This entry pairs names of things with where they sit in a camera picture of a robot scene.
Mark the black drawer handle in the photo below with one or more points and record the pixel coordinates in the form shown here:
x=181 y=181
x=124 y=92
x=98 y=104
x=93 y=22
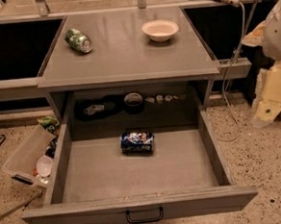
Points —
x=145 y=216

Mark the clear plastic bin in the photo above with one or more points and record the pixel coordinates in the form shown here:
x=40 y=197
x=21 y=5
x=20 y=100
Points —
x=22 y=164

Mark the green chip bag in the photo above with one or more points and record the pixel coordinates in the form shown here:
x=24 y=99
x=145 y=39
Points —
x=50 y=124

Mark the open grey drawer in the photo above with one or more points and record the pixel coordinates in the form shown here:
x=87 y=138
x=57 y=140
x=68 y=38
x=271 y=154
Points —
x=94 y=182

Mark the grey counter cabinet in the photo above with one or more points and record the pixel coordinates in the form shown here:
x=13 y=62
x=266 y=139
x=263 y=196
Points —
x=122 y=55

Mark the white paper bowl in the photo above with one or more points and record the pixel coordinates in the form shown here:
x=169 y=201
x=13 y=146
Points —
x=160 y=30

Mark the blue pepsi can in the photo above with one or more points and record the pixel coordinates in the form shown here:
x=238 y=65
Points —
x=137 y=142

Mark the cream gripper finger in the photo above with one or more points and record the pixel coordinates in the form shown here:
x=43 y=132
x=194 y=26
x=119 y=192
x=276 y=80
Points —
x=267 y=102

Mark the green soda can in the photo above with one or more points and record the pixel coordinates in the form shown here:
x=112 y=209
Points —
x=77 y=40

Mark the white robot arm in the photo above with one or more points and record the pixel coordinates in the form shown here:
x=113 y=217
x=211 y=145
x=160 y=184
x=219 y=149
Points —
x=268 y=34

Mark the black cloth object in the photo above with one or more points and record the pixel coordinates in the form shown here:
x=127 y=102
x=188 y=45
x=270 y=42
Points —
x=98 y=108

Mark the black tape roll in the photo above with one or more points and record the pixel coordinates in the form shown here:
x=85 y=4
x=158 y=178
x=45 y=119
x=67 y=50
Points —
x=133 y=103

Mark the white plastic cup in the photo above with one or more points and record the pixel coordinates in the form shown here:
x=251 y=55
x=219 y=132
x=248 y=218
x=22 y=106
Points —
x=44 y=166

